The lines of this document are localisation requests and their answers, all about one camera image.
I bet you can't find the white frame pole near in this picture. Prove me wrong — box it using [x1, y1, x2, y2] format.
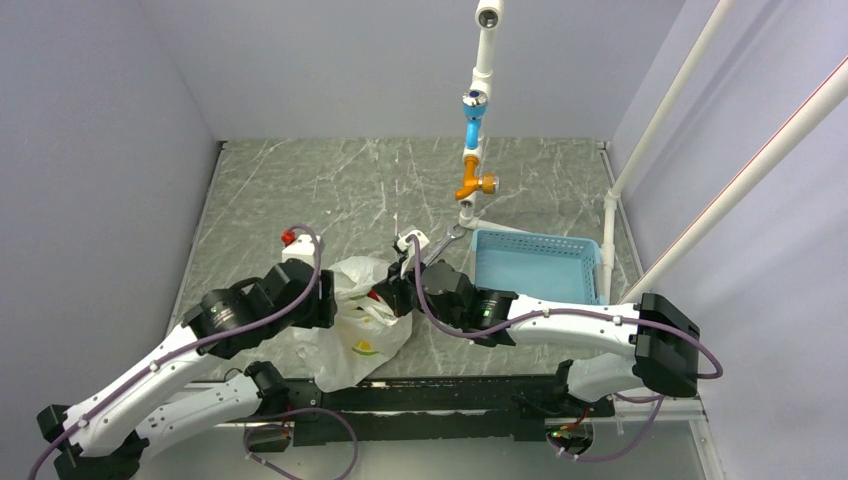
[620, 59, 847, 303]

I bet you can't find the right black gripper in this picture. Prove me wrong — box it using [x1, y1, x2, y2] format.
[373, 253, 465, 329]

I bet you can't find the white frame pole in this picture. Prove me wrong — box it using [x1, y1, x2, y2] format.
[599, 0, 734, 300]
[620, 59, 847, 303]

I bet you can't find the white plastic shopping bag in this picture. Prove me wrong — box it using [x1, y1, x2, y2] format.
[293, 256, 412, 393]

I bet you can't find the silver combination wrench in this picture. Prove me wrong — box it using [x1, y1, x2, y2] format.
[422, 224, 467, 266]

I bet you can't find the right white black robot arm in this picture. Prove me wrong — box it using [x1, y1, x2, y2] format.
[372, 261, 703, 415]

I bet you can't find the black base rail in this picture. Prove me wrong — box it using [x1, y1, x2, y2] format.
[285, 374, 615, 446]

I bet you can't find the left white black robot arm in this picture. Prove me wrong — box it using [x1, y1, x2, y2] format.
[37, 259, 337, 479]

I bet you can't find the white frame pole far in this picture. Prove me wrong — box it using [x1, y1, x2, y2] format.
[599, 0, 734, 300]

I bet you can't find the light blue plastic basket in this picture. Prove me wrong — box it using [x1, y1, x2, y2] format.
[472, 229, 607, 305]

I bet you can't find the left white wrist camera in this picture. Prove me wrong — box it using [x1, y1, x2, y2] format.
[281, 230, 324, 267]

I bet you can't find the white blue orange pipe stand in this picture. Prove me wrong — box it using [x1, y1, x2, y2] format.
[454, 0, 520, 232]

